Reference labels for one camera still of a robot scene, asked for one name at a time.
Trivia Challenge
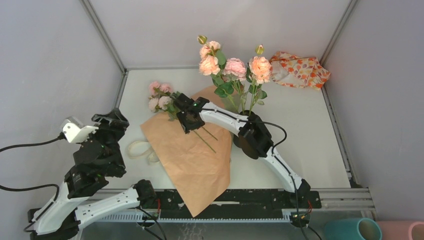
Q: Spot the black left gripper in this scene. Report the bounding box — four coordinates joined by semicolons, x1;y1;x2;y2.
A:
79;107;131;172

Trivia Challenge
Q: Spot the pink flower bouquet green wrap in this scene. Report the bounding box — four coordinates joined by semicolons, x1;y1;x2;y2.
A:
147;81;219;154

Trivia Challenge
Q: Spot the cream printed ribbon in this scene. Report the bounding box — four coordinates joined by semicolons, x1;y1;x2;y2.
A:
126;140;160;165

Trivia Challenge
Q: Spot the orange wrapping paper sheet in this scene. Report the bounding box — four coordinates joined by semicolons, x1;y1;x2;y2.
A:
140;85;233;218

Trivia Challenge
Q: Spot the peach pink flower stem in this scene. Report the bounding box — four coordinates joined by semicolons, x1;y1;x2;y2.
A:
197;35;227;99

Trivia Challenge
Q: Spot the pink rose stem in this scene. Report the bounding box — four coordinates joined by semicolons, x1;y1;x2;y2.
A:
221;58;248;113

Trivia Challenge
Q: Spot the peach rose stem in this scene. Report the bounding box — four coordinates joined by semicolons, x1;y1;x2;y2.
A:
247;44;272;115

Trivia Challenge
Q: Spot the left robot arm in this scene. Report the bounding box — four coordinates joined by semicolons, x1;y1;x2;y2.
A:
28;108;157;240

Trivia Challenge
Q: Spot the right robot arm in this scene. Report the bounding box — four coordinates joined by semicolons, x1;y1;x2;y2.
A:
171;93;311;208

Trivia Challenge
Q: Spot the black conical vase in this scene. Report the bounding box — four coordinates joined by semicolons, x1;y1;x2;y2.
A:
233;110;267;152

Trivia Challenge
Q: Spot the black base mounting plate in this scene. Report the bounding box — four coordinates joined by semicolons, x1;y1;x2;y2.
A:
124;188;322;220

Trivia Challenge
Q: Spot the orange floral cloth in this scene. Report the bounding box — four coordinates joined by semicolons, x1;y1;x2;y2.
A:
269;51;331;90

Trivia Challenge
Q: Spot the teal cup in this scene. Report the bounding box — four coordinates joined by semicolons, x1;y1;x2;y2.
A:
324;217;383;240

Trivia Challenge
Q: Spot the pink cup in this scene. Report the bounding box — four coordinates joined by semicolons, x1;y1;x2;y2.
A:
377;221;424;240

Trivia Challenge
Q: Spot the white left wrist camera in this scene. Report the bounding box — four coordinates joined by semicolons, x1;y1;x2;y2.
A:
60;116;99;144

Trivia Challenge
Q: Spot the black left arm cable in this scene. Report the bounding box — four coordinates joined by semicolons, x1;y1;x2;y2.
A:
0;132;67;193

